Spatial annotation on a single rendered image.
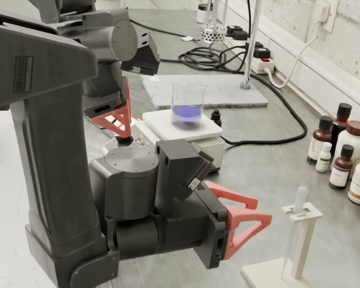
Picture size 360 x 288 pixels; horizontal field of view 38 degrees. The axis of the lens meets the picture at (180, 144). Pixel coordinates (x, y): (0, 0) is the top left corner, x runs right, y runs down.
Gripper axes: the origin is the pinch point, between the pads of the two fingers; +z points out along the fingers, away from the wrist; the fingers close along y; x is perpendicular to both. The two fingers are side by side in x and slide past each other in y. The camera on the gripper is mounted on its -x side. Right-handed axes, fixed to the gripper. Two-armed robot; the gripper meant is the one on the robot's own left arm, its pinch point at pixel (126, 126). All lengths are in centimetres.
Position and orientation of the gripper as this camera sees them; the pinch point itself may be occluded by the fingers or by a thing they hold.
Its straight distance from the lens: 89.1
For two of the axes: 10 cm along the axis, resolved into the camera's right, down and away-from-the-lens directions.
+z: 3.7, 7.0, 6.2
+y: -0.5, -6.5, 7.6
